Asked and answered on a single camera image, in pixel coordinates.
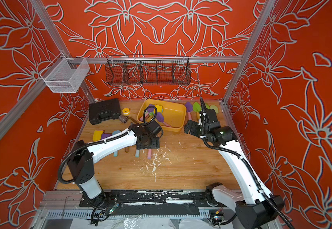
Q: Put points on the pale green shovel wooden handle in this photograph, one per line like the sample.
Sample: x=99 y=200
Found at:
x=215 y=108

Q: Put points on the purple pointed shovel pink handle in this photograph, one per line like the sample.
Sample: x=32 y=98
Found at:
x=149 y=154

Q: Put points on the black wire wall basket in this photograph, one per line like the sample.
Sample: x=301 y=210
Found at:
x=148 y=70

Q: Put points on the yellow shovel in box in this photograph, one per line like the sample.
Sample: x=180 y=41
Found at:
x=159 y=108

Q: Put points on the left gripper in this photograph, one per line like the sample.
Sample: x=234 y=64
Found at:
x=156 y=144

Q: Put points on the white cable duct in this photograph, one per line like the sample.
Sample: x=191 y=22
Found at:
x=85 y=214

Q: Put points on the yellow plastic storage box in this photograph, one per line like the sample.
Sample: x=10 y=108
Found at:
x=174 y=114

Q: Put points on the black plastic tool case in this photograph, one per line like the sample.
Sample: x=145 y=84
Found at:
x=104 y=110

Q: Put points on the white mesh wall basket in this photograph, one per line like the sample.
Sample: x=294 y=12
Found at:
x=63 y=76

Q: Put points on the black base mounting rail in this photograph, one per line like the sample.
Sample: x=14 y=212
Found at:
x=197 y=198

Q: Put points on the yellow tape roll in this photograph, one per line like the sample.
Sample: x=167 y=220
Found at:
x=126 y=111

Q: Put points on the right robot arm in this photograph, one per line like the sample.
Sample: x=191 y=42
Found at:
x=257 y=205

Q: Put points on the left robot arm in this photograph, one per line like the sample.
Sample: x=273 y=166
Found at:
x=78 y=166

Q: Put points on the light blue shovel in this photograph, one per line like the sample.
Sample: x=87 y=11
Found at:
x=137 y=154
x=115 y=154

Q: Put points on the yellow shovel purple handle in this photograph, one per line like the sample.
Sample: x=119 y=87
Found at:
x=97 y=135

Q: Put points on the purple scoop shovel pink handle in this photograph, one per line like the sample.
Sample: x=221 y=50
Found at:
x=105 y=135

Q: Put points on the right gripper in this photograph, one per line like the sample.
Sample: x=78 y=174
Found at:
x=196 y=129

